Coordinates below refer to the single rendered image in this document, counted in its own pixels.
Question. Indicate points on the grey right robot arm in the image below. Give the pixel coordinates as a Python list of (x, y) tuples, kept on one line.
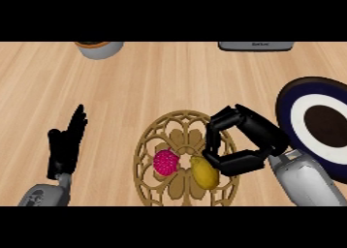
[(306, 180)]

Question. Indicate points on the pink raspberry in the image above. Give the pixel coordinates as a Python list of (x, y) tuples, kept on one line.
[(165, 162)]

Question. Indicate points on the grey flat appliance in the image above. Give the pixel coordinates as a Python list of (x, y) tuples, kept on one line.
[(256, 46)]

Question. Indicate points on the navy white brown plate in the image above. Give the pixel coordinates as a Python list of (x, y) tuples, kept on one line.
[(319, 129)]

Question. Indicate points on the round tan lattice placemat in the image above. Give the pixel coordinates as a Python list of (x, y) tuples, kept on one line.
[(182, 187)]

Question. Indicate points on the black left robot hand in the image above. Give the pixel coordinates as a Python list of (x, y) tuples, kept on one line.
[(65, 147)]

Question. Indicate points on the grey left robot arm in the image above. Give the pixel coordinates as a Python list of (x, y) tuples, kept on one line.
[(46, 193)]

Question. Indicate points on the yellow lemon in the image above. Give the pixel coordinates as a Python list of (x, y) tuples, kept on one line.
[(204, 172)]

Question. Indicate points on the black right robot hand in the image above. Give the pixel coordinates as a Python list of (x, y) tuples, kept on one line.
[(251, 129)]

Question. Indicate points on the grey pot with orange rim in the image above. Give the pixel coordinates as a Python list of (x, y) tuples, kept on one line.
[(99, 49)]

